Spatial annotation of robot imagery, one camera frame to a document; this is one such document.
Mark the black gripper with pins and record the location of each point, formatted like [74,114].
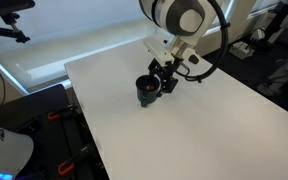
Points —
[167,70]

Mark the marker with orange cap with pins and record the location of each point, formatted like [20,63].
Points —
[149,87]

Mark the dark teal mug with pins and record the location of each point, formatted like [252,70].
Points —
[144,96]

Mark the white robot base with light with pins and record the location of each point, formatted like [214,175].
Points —
[7,153]

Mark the white boxy device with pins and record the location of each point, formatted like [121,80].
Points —
[240,50]

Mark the white round coil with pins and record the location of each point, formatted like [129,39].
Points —
[259,35]

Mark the grey machine with label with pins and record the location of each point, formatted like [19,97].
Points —
[284,75]

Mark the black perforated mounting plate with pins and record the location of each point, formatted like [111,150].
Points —
[34,106]

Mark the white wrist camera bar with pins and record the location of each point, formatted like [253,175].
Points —
[159,51]

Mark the black upright machine post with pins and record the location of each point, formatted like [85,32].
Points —
[280,16]

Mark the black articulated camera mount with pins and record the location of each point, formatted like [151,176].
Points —
[4,31]

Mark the black mounted camera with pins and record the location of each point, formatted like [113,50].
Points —
[7,6]

